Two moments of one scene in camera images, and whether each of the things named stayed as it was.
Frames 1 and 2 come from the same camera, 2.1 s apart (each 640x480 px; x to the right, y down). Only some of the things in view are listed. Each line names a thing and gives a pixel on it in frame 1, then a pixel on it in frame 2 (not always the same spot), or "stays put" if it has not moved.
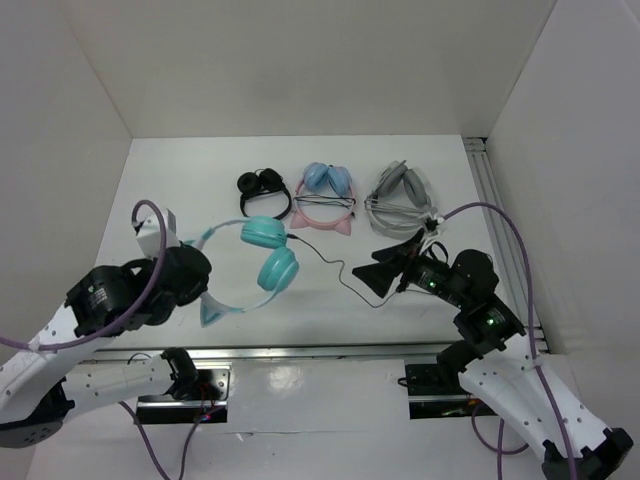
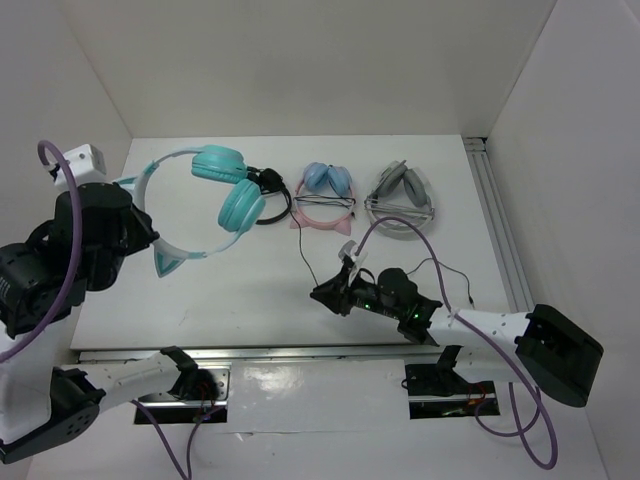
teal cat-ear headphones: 277,267 -> 240,206
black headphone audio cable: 343,268 -> 430,263
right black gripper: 378,276 -> 336,294
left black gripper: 202,288 -> 144,230
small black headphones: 262,181 stays put
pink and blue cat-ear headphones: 324,197 stays put
